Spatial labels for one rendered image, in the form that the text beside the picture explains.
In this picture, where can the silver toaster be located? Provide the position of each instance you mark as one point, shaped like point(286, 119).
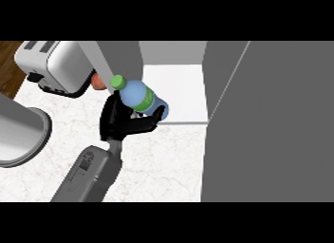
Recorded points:
point(57, 66)

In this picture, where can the small orange object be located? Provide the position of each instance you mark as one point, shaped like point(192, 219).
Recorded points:
point(97, 83)

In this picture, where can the grey cabinet with white shelf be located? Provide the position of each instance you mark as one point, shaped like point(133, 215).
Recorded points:
point(174, 95)

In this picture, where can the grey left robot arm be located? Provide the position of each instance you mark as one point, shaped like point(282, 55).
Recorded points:
point(87, 177)

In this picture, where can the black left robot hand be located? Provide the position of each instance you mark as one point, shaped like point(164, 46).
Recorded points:
point(112, 121)

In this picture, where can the large pale grey pot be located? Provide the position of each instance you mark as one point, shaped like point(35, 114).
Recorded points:
point(13, 136)

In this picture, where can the flat dark grey cabinet door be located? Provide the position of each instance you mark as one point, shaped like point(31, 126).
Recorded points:
point(286, 126)

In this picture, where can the blue bottle with green cap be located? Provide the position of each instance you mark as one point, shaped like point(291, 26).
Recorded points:
point(137, 94)

